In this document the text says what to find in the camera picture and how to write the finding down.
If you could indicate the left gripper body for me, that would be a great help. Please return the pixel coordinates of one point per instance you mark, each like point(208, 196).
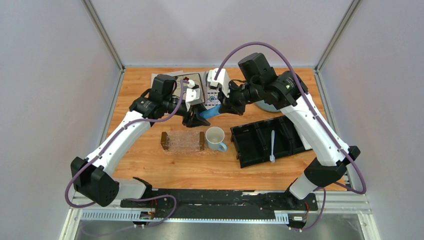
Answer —
point(191, 108)

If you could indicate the square floral ceramic plate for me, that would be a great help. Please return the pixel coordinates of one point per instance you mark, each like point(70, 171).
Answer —
point(183, 79)

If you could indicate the light blue toothbrush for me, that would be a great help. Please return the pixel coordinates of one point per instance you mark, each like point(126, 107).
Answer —
point(272, 146)

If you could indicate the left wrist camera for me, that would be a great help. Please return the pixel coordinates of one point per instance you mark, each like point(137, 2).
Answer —
point(194, 94)

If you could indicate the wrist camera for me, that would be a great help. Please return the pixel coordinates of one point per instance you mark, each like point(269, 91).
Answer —
point(194, 94)
point(219, 80)

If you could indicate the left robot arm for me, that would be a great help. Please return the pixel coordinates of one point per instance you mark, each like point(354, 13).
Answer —
point(92, 175)

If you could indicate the blue toothpaste tube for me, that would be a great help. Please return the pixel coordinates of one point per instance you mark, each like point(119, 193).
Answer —
point(211, 112)

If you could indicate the white patterned placemat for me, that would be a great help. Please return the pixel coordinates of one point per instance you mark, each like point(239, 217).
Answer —
point(212, 99)

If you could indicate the white mug with blue handle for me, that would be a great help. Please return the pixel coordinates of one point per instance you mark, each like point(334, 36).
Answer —
point(215, 139)

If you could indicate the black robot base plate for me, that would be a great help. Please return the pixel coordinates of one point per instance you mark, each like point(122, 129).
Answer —
point(220, 204)

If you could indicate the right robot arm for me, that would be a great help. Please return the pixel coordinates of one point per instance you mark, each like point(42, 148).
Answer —
point(287, 93)

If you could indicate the glass holder with wooden ends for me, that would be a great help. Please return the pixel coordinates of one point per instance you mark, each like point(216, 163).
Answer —
point(182, 141)

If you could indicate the round grey-blue plate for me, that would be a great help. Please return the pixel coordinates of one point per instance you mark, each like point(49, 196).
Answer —
point(266, 107)

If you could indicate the black compartment organizer box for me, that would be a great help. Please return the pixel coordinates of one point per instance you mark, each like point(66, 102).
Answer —
point(252, 141)

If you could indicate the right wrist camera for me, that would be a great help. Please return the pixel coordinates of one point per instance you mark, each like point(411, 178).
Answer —
point(219, 80)

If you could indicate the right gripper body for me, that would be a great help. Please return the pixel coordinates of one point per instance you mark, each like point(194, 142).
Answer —
point(237, 100)

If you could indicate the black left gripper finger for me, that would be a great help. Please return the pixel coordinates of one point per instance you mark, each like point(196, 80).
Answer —
point(190, 121)
point(200, 121)

